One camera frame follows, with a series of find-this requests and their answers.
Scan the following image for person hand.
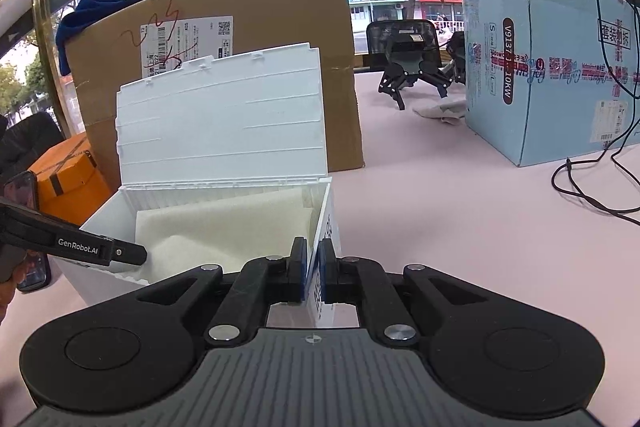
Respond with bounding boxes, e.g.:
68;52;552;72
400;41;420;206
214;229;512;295
0;262;26;322

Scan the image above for black leather chair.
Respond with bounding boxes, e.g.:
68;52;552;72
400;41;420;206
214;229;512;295
1;112;64;184

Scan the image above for blue cloth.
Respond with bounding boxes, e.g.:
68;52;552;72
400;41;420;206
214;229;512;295
54;0;144;76

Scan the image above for light blue cardboard box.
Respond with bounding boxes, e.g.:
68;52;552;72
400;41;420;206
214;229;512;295
463;0;639;167

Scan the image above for black idle gripper device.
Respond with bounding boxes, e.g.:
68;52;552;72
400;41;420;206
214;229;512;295
363;20;465;110

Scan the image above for white plastic storage box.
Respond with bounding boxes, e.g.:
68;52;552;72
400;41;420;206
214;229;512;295
61;43;336;327

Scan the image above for crumpled white paper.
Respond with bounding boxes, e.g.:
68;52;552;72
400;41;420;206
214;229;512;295
412;100;466;126

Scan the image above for smartphone with lit screen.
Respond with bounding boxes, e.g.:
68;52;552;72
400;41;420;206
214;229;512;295
1;171;51;294

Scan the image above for large brown cardboard box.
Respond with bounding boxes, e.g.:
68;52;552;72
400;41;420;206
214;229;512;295
65;0;364;187

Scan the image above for cream cloth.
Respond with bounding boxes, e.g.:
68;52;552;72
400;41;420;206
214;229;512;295
129;187;314;284

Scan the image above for black cables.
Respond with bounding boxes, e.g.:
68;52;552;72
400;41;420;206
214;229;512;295
551;0;640;228

